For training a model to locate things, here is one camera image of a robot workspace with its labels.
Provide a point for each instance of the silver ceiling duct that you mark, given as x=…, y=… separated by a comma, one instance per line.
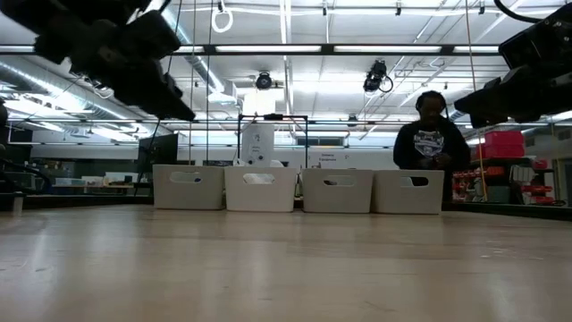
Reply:
x=210, y=76

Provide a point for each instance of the metal bin shelf rack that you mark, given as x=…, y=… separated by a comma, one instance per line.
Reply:
x=514, y=179

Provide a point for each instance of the black monitor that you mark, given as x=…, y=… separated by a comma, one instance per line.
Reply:
x=156, y=152

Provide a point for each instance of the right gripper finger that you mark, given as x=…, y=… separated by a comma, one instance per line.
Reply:
x=514, y=103
x=487, y=120

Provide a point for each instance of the red storage bin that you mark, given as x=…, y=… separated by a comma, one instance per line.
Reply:
x=500, y=151
x=505, y=138

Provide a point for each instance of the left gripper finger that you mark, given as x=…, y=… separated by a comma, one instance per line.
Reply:
x=172, y=107
x=174, y=87

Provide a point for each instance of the grey plastic storage bin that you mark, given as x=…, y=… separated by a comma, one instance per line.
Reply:
x=406, y=199
x=337, y=199
x=187, y=192

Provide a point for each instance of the black metal stand frame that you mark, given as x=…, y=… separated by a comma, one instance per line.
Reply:
x=272, y=117

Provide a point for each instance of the white pillar sign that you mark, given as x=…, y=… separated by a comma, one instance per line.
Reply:
x=258, y=143

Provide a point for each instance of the white plastic storage bin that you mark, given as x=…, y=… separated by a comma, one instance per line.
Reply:
x=259, y=197

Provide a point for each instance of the person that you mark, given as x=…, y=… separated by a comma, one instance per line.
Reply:
x=429, y=143

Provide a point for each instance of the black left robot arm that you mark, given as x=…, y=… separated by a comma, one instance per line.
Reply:
x=67, y=11

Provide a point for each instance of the small white cup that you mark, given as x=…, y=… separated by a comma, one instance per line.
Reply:
x=18, y=203

